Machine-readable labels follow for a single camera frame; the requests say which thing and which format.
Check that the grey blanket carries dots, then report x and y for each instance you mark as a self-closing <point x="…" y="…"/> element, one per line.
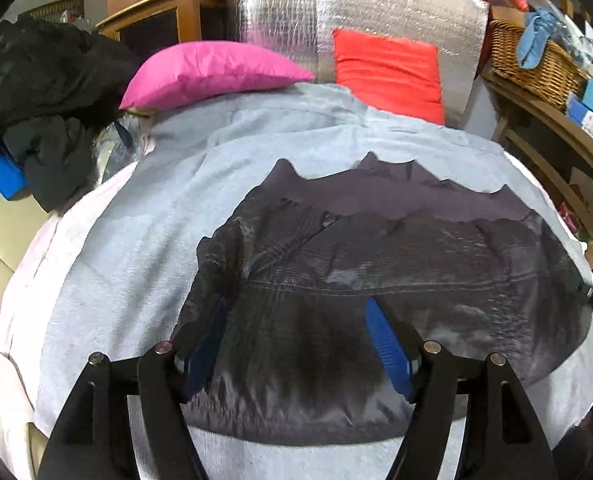
<point x="126" y="260"/>

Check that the cream sofa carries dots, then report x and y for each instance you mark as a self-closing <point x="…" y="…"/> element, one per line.
<point x="1" y="270"/>

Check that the black puffer jacket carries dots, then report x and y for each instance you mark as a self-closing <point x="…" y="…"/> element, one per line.
<point x="41" y="75"/>

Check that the wicker basket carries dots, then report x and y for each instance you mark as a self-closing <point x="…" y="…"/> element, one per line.
<point x="541" y="75"/>

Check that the wooden table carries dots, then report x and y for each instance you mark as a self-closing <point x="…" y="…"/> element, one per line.
<point x="551" y="125"/>

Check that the dark quilted zip jacket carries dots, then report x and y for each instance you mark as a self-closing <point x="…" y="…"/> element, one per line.
<point x="426" y="260"/>

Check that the dark grey garment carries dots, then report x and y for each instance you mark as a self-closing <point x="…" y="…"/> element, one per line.
<point x="56" y="165"/>

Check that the light blue cloth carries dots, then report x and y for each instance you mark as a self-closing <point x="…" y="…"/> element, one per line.
<point x="539" y="35"/>

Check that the pink pillow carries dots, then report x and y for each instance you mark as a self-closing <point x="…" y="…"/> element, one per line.
<point x="211" y="72"/>

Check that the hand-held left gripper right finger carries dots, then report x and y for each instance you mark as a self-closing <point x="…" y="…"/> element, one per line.
<point x="389" y="350"/>

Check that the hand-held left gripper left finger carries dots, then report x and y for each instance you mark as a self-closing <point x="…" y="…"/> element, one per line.
<point x="206" y="345"/>

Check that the red pillow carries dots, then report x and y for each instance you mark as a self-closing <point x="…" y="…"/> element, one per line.
<point x="391" y="75"/>

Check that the silver foil mat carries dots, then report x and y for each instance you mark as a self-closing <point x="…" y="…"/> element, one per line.
<point x="376" y="0"/>

